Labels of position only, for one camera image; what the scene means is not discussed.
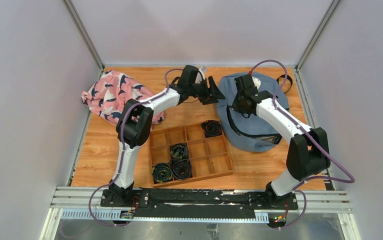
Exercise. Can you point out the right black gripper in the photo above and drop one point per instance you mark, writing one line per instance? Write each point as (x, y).
(235, 106)

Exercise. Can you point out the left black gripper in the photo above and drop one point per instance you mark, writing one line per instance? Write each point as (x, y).
(206, 91)

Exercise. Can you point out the blue grey backpack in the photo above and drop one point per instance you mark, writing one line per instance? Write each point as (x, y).
(241, 131)

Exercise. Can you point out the white furniture book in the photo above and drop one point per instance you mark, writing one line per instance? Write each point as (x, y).
(269, 138)

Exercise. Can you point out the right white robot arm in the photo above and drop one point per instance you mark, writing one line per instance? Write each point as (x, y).
(307, 146)

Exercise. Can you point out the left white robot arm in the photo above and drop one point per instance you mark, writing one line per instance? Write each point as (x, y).
(134, 127)

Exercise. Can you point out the rolled black belt top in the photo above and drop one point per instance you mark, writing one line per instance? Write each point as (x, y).
(211, 128)

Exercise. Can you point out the wooden compartment tray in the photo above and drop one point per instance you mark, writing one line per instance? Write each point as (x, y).
(209, 156)

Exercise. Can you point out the rolled green belt middle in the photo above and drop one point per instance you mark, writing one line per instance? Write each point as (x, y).
(179, 151)

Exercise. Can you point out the rolled dark belt bottom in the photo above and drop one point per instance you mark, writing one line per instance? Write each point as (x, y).
(181, 169)

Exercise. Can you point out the rolled green belt bottom-left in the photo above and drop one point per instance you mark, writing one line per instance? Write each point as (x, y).
(161, 173)

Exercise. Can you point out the pink patterned cloth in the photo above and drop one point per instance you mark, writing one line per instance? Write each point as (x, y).
(107, 97)

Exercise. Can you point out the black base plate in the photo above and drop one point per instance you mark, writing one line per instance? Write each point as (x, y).
(198, 203)

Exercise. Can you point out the aluminium rail frame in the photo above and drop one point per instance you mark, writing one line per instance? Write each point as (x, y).
(75, 213)

